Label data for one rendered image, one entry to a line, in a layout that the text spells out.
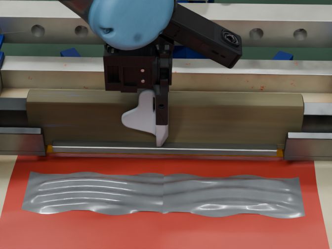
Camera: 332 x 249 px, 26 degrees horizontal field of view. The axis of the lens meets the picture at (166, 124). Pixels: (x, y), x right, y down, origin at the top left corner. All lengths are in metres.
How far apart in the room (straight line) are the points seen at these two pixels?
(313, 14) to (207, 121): 0.30
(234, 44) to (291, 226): 0.24
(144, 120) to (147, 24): 0.31
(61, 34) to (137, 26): 0.54
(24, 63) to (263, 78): 0.37
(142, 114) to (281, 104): 0.18
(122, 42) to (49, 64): 0.51
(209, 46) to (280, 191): 0.22
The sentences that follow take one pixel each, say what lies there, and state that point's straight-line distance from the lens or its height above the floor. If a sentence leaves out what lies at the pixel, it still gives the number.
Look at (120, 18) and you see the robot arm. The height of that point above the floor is 1.31.
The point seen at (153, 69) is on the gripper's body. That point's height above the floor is 1.13.
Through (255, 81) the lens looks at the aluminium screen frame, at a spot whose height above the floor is 0.97.
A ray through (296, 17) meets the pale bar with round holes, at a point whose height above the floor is 1.04.
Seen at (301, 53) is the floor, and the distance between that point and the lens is 2.92.
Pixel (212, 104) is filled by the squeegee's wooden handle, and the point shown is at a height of 1.06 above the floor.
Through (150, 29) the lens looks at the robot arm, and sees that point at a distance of 0.62.
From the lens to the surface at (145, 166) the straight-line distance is 0.98.
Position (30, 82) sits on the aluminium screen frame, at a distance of 1.12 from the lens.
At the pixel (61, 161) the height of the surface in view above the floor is 0.95.
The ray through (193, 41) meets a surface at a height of 1.16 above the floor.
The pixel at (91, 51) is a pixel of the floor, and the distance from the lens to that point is 2.90.
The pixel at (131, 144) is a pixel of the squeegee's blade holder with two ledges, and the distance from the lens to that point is 0.95.
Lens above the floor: 1.63
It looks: 40 degrees down
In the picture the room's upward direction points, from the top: straight up
